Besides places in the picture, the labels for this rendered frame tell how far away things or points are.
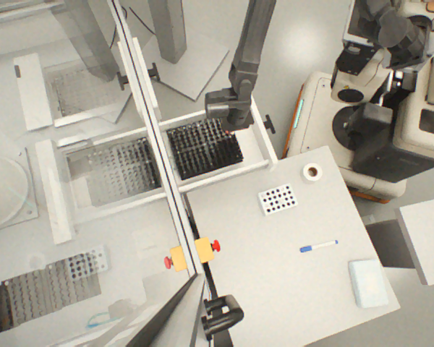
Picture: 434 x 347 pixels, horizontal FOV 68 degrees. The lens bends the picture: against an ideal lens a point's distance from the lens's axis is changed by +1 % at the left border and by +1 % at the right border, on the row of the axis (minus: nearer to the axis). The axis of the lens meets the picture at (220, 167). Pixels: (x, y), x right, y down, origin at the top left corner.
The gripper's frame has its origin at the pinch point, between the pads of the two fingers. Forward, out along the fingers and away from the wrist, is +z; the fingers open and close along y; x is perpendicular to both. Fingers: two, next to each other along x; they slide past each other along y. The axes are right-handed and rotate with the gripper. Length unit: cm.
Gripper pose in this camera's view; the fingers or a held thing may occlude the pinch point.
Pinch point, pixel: (231, 129)
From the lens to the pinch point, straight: 107.8
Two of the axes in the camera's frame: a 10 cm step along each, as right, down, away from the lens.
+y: -9.6, 2.4, -1.7
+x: 2.8, 9.3, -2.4
